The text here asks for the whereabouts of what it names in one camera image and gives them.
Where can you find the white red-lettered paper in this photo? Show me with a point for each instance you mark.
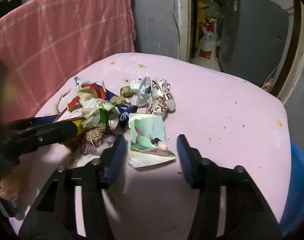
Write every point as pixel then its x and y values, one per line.
pixel 162 97

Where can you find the green white wrapper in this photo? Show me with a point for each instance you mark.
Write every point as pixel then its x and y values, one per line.
pixel 99 117

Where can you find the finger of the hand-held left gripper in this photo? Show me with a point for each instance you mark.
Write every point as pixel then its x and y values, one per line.
pixel 31 123
pixel 54 132

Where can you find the pink checked cloth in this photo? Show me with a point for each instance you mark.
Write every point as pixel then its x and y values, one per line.
pixel 66 35

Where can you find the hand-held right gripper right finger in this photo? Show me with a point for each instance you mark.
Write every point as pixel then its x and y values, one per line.
pixel 184 160

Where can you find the purple onion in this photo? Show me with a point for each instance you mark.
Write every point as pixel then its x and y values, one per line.
pixel 91 150

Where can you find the white red printed sack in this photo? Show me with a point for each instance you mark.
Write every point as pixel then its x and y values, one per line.
pixel 208 45

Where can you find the grey metal cabinet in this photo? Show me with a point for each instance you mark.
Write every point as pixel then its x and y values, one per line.
pixel 254 35

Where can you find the dark blue wrapper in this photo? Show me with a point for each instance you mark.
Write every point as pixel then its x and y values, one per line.
pixel 124 112

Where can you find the pink rag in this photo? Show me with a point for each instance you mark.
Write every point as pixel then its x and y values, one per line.
pixel 267 85

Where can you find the red white torn wrapper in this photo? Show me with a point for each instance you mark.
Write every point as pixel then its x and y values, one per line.
pixel 85 86

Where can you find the green floral paper packet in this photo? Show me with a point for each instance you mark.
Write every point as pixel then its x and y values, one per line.
pixel 147 132

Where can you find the yellow bag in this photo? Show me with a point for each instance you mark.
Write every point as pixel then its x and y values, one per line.
pixel 200 17

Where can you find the clear plastic bag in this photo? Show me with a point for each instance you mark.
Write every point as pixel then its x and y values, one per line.
pixel 214 7

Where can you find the person's left hand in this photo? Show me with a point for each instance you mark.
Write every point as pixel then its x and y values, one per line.
pixel 9 187

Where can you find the blue plastic basin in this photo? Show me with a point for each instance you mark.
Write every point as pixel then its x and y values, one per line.
pixel 298 187

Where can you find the dry brown peel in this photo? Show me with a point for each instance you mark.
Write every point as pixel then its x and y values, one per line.
pixel 64 100

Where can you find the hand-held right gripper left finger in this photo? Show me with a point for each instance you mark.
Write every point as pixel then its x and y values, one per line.
pixel 115 160

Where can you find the wooden door jamb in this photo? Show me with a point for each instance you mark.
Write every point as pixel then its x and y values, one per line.
pixel 185 17
pixel 295 62

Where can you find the white blue wrapper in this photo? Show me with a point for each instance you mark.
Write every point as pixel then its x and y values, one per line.
pixel 142 90

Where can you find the dried root clump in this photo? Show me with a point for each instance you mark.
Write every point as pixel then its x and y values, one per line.
pixel 94 135

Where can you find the yellow red box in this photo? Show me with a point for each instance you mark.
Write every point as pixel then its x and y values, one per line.
pixel 69 115

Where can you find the brown potato lump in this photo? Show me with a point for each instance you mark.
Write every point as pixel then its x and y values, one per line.
pixel 128 91
pixel 117 100

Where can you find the pink foam mat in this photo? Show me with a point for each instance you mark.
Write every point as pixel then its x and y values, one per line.
pixel 217 120

